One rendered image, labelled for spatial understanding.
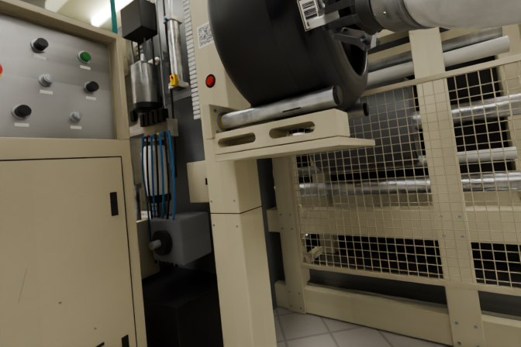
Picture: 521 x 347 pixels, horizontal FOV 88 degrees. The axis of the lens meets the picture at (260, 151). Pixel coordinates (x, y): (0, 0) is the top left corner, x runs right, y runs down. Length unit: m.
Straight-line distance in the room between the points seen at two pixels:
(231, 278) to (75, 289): 0.43
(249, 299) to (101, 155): 0.64
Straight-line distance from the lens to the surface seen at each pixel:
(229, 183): 0.87
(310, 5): 0.62
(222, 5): 0.70
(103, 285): 1.01
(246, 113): 0.73
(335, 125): 0.59
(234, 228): 0.89
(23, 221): 0.90
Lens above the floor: 0.76
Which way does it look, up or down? 3 degrees up
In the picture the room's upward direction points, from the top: 6 degrees counter-clockwise
